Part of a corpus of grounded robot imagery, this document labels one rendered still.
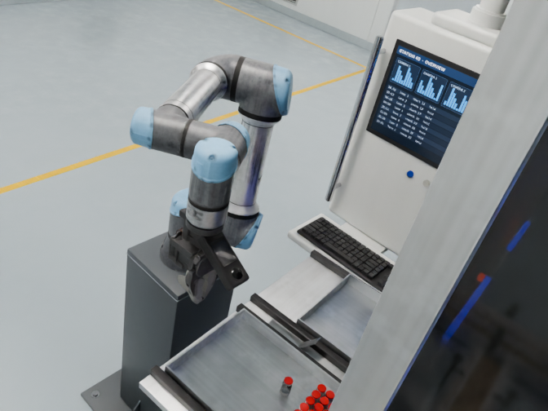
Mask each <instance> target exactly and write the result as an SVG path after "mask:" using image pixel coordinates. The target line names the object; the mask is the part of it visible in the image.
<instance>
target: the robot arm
mask: <svg viewBox="0 0 548 411"><path fill-rule="evenodd" d="M292 90H293V74H292V72H291V71H290V70H289V69H287V68H283V67H281V66H278V65H277V64H269V63H266V62H262V61H260V60H254V59H251V58H247V57H244V56H242V55H234V54H225V55H217V56H213V57H210V58H208V59H206V60H203V61H202V62H200V63H199V64H197V65H196V66H195V67H194V68H193V69H192V71H191V72H190V74H189V79H188V80H187V81H186V82H185V83H184V84H183V85H182V86H181V87H180V88H179V89H178V90H177V91H176V92H175V93H174V94H173V95H171V96H170V97H169V98H168V99H167V100H166V101H165V102H164V103H163V104H162V105H161V106H160V107H159V108H158V109H153V108H147V107H139V108H138V109H137V110H136V111H135V113H134V115H133V117H132V120H131V123H130V139H131V140H132V142H133V143H134V144H138V145H140V146H143V147H145V148H148V149H154V150H157V151H160V152H166V153H169V154H172V155H175V156H179V157H184V158H187V159H190V160H192V163H191V166H192V170H191V177H190V184H189V188H185V189H183V190H180V191H178V192H177V193H176V194H175V195H174V196H173V198H172V201H171V206H170V219H169V227H168V234H167V235H166V238H165V240H164V241H163V242H162V244H161V248H160V258H161V261H162V262H163V263H164V264H165V265H166V266H167V267H168V268H170V269H172V270H175V271H177V272H186V276H183V275H178V282H179V283H180V284H181V285H182V286H183V287H184V288H185V290H186V291H187V292H188V293H189V297H190V299H191V300H192V301H193V302H194V303H195V304H198V303H199V302H201V301H202V300H204V299H205V298H206V296H207V294H208V293H209V292H210V290H211V288H212V287H213V285H214V283H215V282H216V280H217V278H218V277H219V279H220V280H221V281H222V283H223V285H224V287H225V288H226V290H227V291H231V290H233V289H235V288H236V287H237V286H239V285H241V284H243V283H245V282H246V281H248V280H249V278H250V277H249V275H248V273H247V272H246V270H245V269H244V267H243V265H242V264H241V262H240V260H239V258H238V257H237V256H236V254H235V252H234V250H233V249H232V247H234V248H239V249H243V250H247V249H249V248H250V247H251V246H252V243H253V241H254V238H255V236H256V233H257V231H258V229H259V225H260V223H261V221H262V218H263V214H261V213H260V212H259V204H258V203H257V201H256V200H257V195H258V192H259V186H260V182H261V178H262V175H263V168H264V165H265V161H266V157H267V151H268V147H269V144H270V140H271V137H272V130H273V127H274V125H275V124H277V123H278V122H280V121H281V118H282V116H286V115H288V113H289V107H290V102H291V97H292ZM218 99H226V100H230V101H232V102H235V103H238V104H239V107H238V113H239V114H240V115H241V117H242V120H241V124H240V123H238V122H234V121H227V122H222V123H221V124H219V125H217V126H215V125H211V124H209V123H205V122H200V121H198V120H199V118H200V117H201V116H202V114H203V113H204V112H205V111H206V110H207V109H208V107H209V106H210V105H211V104H212V102H213V101H216V100H218Z"/></svg>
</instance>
